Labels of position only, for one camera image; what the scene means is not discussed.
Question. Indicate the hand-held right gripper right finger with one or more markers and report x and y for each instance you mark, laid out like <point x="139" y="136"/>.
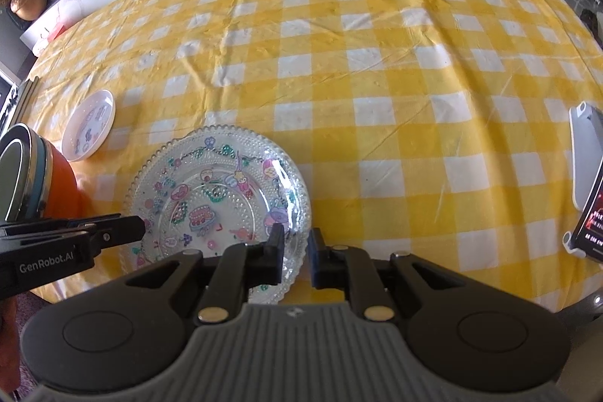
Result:
<point x="316" y="258"/>

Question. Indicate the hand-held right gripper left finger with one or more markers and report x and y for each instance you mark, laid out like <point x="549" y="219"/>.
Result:
<point x="279" y="244"/>

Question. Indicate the orange bowl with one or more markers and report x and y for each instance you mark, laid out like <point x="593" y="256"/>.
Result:
<point x="61" y="187"/>

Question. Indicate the small white plate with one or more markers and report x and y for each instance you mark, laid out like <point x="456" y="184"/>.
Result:
<point x="89" y="124"/>

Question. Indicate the smartphone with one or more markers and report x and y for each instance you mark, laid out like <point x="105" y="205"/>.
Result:
<point x="594" y="218"/>

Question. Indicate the yellow checkered tablecloth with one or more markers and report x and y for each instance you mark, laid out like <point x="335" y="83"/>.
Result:
<point x="377" y="100"/>

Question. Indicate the grey phone stand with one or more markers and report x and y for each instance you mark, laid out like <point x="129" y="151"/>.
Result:
<point x="584" y="138"/>

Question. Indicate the clear patterned glass plate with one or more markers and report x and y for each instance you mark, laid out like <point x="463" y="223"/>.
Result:
<point x="212" y="180"/>

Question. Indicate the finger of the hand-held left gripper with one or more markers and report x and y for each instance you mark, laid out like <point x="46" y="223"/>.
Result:
<point x="127" y="228"/>

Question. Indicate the gold vase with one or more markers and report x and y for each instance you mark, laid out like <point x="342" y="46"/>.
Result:
<point x="28" y="1"/>

